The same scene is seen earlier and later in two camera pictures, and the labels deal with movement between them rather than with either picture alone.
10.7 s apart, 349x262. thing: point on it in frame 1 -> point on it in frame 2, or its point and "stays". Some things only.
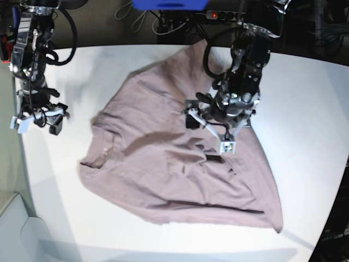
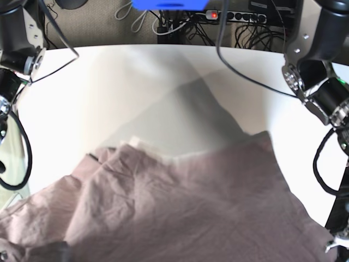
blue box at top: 170,5 stays
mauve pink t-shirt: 144,160 -> 232,202
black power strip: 224,15 stays
